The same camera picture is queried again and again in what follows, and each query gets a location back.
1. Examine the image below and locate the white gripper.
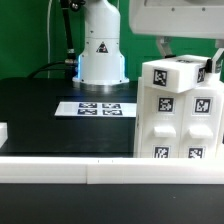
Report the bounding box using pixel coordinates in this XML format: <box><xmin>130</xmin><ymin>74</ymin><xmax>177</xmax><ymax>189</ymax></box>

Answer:
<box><xmin>129</xmin><ymin>0</ymin><xmax>224</xmax><ymax>73</ymax></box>

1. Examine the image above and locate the white cabinet top block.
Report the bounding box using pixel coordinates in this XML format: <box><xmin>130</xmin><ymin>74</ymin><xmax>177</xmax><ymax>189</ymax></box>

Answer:
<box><xmin>142</xmin><ymin>55</ymin><xmax>208</xmax><ymax>93</ymax></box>

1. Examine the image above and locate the white cabinet door panel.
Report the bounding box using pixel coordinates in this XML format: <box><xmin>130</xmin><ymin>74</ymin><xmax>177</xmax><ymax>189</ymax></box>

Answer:
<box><xmin>140</xmin><ymin>87</ymin><xmax>184</xmax><ymax>158</ymax></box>
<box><xmin>179</xmin><ymin>82</ymin><xmax>224</xmax><ymax>159</ymax></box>

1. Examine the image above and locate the white cabinet body box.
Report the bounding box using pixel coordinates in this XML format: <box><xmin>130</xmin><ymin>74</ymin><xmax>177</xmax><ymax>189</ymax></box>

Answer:
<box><xmin>134</xmin><ymin>79</ymin><xmax>224</xmax><ymax>158</ymax></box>

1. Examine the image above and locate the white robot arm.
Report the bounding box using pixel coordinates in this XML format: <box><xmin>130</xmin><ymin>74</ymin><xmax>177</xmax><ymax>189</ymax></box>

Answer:
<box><xmin>73</xmin><ymin>0</ymin><xmax>224</xmax><ymax>89</ymax></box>

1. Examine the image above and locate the white marker base plate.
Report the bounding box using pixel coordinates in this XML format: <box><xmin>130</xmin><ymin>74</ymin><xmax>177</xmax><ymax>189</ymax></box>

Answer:
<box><xmin>55</xmin><ymin>102</ymin><xmax>136</xmax><ymax>118</ymax></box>

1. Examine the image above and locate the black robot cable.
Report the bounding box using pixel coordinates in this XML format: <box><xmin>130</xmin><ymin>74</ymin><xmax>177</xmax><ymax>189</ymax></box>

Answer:
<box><xmin>27</xmin><ymin>0</ymin><xmax>81</xmax><ymax>79</ymax></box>

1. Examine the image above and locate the white thin cable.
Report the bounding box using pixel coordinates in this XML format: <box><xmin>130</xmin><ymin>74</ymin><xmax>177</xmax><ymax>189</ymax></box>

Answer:
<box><xmin>46</xmin><ymin>0</ymin><xmax>54</xmax><ymax>79</ymax></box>

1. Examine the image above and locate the white border fence rail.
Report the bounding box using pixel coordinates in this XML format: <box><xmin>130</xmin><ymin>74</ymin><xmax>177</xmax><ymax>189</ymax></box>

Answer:
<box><xmin>0</xmin><ymin>156</ymin><xmax>224</xmax><ymax>184</ymax></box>

